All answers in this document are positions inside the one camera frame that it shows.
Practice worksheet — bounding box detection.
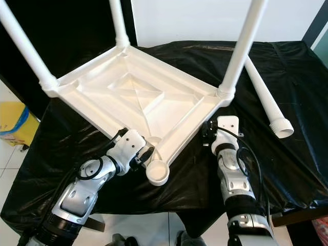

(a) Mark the white plastic table leg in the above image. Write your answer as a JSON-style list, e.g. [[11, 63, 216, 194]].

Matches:
[[109, 0, 130, 48], [0, 0, 58, 95], [218, 0, 269, 99], [245, 56, 295, 139]]

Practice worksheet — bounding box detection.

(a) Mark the pink plastic bag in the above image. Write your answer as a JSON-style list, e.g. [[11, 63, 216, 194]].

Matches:
[[312, 216, 328, 245]]

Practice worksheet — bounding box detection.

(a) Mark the dark left robot foot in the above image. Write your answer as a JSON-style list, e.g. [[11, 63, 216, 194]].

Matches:
[[110, 233, 131, 246]]

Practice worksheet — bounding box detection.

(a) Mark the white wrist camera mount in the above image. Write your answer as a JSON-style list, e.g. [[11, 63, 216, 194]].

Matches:
[[210, 115, 240, 153], [108, 128, 147, 175]]

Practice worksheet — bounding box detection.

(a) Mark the yellow bin with blue band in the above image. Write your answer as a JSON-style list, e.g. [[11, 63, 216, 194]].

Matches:
[[0, 101, 29, 147]]

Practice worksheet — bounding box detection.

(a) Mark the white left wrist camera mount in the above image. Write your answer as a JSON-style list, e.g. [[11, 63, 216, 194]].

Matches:
[[108, 128, 147, 175]]

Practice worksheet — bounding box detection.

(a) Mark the black plastic cover sheet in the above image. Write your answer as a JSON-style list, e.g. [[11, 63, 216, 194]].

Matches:
[[1, 40, 328, 239]]

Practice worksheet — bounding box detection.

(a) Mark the black door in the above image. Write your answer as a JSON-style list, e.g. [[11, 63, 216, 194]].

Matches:
[[0, 0, 136, 121]]

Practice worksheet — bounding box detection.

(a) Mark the white plastic table top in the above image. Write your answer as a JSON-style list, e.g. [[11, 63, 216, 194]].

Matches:
[[45, 44, 236, 187]]

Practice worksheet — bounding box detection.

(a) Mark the dark robot foot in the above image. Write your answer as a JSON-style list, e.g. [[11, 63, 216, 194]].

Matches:
[[177, 231, 206, 246], [110, 233, 131, 246]]

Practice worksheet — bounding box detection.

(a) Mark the black vertical wall post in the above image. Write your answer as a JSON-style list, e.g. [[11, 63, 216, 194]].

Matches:
[[302, 8, 328, 49]]

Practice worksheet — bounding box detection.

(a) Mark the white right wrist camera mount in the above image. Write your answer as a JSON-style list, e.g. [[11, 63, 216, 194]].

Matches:
[[210, 115, 240, 153]]

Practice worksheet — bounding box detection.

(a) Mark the dark right robot foot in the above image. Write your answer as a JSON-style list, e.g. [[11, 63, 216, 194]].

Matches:
[[177, 231, 206, 246]]

